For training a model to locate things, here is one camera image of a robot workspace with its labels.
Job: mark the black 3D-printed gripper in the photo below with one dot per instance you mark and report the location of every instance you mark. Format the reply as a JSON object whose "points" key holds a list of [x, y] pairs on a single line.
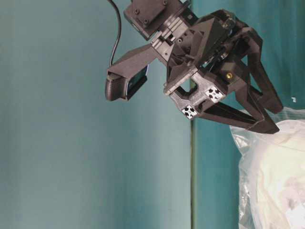
{"points": [[214, 69]]}

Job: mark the clear zip bag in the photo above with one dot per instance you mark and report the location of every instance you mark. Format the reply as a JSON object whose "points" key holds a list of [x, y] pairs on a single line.
{"points": [[245, 141]]}

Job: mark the white reel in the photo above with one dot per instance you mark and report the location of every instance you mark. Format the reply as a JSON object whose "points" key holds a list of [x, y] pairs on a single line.
{"points": [[277, 178]]}

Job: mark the teal table mat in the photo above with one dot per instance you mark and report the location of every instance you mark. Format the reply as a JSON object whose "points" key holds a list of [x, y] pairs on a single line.
{"points": [[70, 159]]}

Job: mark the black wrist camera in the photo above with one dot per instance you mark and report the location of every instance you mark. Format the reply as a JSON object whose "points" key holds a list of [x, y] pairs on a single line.
{"points": [[129, 73]]}

